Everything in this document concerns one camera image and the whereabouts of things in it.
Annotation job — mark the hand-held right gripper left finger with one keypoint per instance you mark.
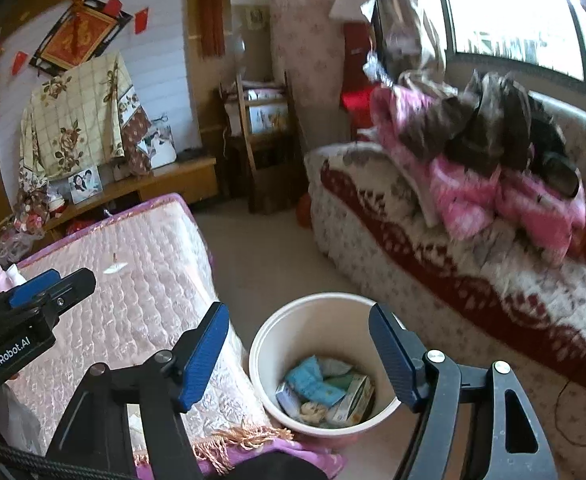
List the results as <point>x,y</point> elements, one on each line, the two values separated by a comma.
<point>205,355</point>

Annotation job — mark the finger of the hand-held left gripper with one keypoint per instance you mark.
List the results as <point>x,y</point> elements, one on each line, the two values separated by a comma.
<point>73,285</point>
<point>33,285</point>

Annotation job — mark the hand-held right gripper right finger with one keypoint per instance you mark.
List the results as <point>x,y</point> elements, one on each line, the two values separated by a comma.
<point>390,355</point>

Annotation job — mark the pink tube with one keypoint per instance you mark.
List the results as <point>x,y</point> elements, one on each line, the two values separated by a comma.
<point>0,272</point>

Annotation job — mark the green white carton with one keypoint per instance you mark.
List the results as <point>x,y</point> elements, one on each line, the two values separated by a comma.
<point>355,397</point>

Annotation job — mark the light blue packet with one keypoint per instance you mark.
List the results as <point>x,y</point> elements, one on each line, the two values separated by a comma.
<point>310,380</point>

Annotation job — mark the white blue packet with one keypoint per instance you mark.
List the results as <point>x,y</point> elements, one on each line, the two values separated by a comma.
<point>287,400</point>

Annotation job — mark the white plastic bin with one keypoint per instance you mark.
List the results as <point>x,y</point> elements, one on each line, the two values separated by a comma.
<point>298,330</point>

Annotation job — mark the floral printed wrapper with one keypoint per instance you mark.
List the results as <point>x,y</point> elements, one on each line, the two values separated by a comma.
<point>313,411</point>

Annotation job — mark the white paper strip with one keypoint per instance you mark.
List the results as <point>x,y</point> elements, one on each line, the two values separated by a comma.
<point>115,267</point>

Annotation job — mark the crumpled white tissue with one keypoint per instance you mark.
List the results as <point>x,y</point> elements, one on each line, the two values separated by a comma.
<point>335,366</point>

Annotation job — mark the pink quilted mattress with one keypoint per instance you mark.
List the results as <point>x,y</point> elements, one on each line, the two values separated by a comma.
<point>138,285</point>
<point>318,460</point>

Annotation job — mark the artificial flower bouquet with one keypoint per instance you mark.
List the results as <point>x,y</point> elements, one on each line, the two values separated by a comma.
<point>30,210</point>

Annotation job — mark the framed photo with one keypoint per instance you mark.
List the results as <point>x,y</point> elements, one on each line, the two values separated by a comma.
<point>85,184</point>

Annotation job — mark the red floral blanket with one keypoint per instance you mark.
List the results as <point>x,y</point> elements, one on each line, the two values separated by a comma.
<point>373,220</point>

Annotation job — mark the low wooden cabinet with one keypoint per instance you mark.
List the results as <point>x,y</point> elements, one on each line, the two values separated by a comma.
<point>188,175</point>

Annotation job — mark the orange ball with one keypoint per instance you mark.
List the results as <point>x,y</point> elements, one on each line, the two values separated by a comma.
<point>304,212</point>

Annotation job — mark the printed white bag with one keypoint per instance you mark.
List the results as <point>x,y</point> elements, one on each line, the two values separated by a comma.
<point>160,142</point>

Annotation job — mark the hanging floral cloth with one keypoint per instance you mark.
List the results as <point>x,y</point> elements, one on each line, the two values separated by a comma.
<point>73,110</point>

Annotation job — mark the pink and brown clothes pile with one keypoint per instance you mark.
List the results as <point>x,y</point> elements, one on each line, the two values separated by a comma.
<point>473,195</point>

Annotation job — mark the wooden chair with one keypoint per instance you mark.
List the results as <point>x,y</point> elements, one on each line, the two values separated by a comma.
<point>248,125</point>

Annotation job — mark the red box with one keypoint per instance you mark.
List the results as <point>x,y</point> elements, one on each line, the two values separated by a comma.
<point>358,100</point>

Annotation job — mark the brown garment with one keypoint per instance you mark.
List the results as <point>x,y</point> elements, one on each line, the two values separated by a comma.
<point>498,120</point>

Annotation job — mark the upright floral mattress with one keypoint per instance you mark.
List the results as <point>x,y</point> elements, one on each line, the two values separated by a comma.
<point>308,60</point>

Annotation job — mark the beige curtain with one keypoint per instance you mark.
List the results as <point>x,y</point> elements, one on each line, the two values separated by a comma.
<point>413,10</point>

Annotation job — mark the window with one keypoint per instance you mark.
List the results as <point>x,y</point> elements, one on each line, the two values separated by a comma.
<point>513,5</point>

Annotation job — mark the red gold wall picture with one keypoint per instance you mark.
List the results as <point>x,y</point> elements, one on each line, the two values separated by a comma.
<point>80,35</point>

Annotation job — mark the red knot wall ornament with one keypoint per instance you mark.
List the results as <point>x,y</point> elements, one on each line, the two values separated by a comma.
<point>212,20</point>

